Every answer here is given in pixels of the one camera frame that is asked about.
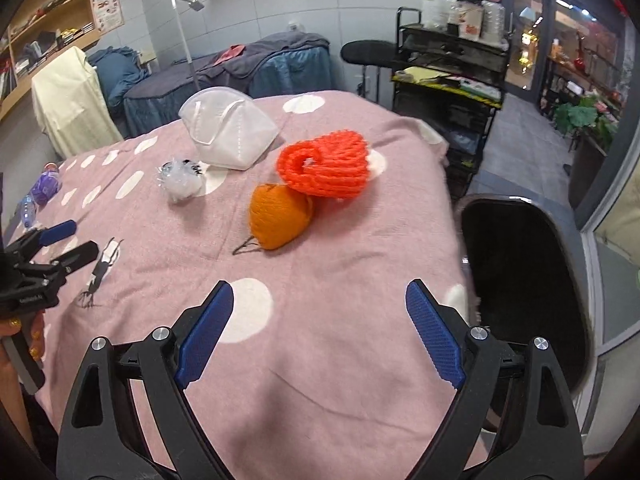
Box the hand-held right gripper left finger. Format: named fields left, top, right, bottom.
left=56, top=280, right=236, bottom=480

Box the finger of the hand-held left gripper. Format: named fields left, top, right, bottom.
left=31, top=240, right=101, bottom=282
left=6, top=219, right=78, bottom=262

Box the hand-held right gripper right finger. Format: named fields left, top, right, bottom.
left=405, top=279, right=586, bottom=480

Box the clear plastic wrapper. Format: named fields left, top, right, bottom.
left=157, top=157, right=207, bottom=204

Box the orange face mask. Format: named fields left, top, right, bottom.
left=231, top=182, right=316, bottom=256

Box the white face mask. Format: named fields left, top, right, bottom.
left=177, top=86, right=281, bottom=171

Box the red-orange foam fruit net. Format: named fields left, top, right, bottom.
left=276, top=130, right=372, bottom=202

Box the person's left forearm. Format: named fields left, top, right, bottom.
left=0, top=355, right=28, bottom=468

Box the person's left hand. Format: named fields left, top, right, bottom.
left=0, top=310, right=48, bottom=376

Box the purple label water bottle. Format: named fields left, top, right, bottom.
left=17, top=170, right=63, bottom=233

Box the pink dotted blanket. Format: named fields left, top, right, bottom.
left=20, top=90, right=481, bottom=480

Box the cream cloth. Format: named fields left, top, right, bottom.
left=31, top=46, right=125, bottom=160

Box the blue bedding bundle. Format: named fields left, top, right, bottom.
left=91, top=46, right=152, bottom=107

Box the glass sliding door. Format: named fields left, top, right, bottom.
left=577, top=110, right=640, bottom=366

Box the massage bed with blue skirt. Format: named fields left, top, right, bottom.
left=121, top=32, right=334, bottom=139

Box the wooden bookshelf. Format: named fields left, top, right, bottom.
left=0, top=0, right=102, bottom=122

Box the white floor lamp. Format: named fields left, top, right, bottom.
left=171, top=0, right=206, bottom=92

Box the black shelf cart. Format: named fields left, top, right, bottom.
left=391, top=6, right=507, bottom=202

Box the small red cloth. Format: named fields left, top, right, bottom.
left=214, top=44, right=247, bottom=67

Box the yellow sheet stack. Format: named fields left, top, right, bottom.
left=401, top=65, right=452, bottom=87

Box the green potted plant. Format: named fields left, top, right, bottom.
left=551, top=94, right=622, bottom=209

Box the grey towel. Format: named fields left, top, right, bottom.
left=192, top=31, right=332, bottom=83

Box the black round stool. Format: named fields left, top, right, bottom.
left=340, top=39, right=402, bottom=102

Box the row of plastic bottles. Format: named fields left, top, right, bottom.
left=419, top=0, right=512, bottom=44

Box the wall poster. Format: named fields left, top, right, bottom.
left=91, top=0, right=125, bottom=32

